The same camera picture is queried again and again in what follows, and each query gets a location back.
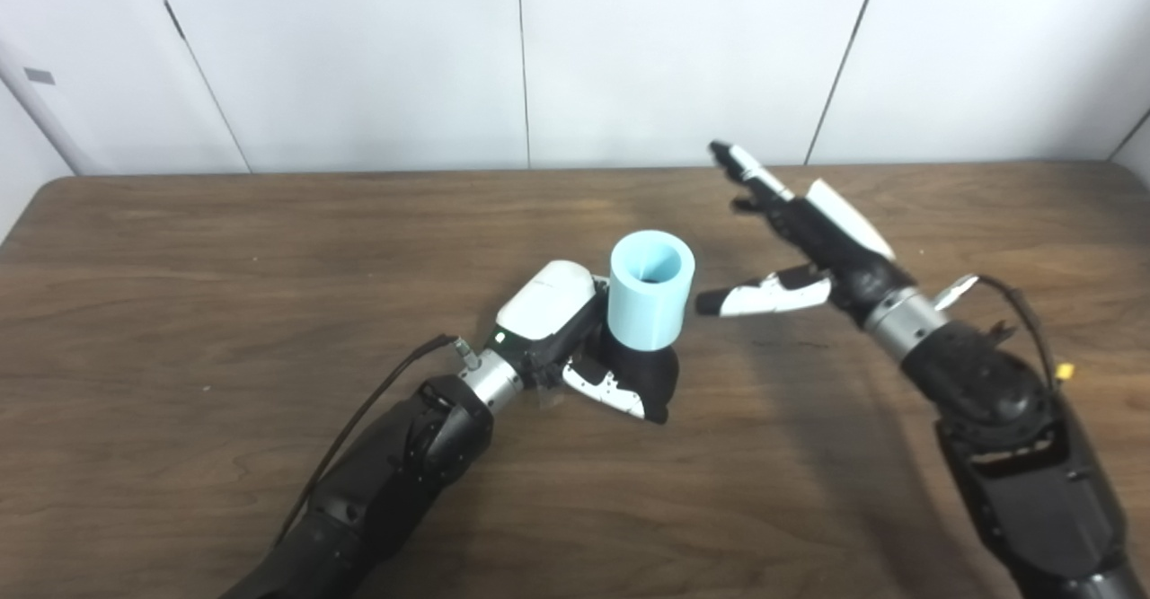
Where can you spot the right black-white robot hand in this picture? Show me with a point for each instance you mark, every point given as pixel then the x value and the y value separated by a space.
pixel 835 240

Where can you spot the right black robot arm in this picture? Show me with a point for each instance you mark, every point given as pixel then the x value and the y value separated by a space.
pixel 1024 473

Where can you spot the light blue cylinder cup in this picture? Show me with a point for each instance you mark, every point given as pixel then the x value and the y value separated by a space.
pixel 642 312

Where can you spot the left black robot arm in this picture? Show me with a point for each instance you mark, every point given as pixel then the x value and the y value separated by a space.
pixel 386 482

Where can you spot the small grey wall label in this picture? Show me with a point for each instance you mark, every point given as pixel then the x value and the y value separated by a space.
pixel 39 76

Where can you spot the black flared nozzle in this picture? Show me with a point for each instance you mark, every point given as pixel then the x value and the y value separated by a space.
pixel 651 374

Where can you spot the left black-white robot hand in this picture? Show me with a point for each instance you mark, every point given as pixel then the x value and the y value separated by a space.
pixel 544 303

